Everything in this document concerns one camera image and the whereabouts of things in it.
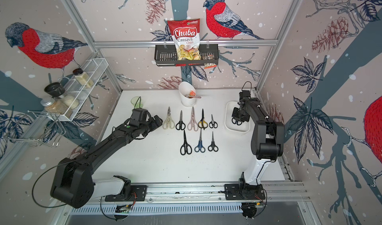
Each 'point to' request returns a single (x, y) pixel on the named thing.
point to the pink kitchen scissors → (193, 125)
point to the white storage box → (230, 127)
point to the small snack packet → (208, 65)
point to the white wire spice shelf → (78, 87)
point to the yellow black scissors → (202, 124)
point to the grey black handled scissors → (213, 147)
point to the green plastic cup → (137, 101)
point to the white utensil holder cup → (188, 94)
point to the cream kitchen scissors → (169, 122)
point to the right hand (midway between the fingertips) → (236, 116)
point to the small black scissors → (180, 125)
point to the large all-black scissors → (186, 148)
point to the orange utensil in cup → (192, 94)
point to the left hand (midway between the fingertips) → (160, 120)
